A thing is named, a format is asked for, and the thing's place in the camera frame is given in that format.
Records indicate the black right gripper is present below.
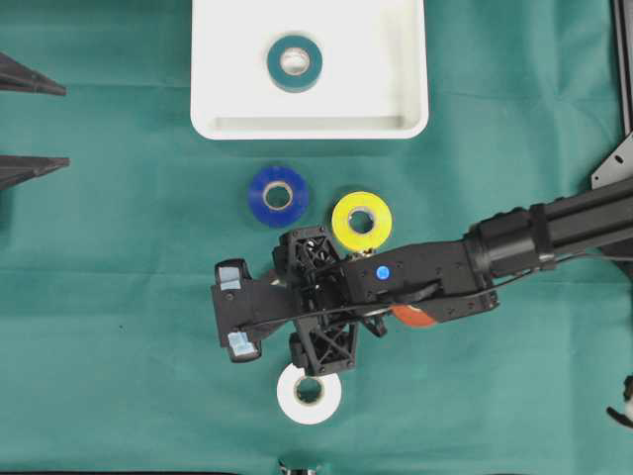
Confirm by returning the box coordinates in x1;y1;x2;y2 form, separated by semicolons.
273;227;387;375

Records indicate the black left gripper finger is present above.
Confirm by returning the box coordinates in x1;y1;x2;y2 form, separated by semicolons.
0;53;66;96
0;155;70;191

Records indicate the black tape roll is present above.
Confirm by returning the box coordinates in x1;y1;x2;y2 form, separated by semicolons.
262;269;281;285

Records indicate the teal tape roll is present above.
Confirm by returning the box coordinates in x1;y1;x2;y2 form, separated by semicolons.
267;35;323;93

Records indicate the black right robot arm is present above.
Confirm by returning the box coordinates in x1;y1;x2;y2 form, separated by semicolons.
273;179;632;376

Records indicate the white tape roll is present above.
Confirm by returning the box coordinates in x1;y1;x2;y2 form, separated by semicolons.
277;364;342;426

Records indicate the orange tape roll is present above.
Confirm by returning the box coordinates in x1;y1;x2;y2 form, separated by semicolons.
391;305;437;329

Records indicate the yellow tape roll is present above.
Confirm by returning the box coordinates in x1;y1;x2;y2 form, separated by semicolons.
331;191;393;252

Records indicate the blue tape roll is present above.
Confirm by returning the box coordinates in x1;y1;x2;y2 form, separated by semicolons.
248;166;310;228

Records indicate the white plastic case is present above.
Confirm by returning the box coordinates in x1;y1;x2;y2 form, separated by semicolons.
190;1;429;141

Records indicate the green table cloth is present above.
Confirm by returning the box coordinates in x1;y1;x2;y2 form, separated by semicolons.
1;1;632;474

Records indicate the white black clip object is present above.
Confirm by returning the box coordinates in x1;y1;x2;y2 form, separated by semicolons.
606;375;633;429

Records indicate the metal camera stand bottom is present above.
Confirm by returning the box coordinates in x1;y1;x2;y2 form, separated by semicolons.
278;458;324;475

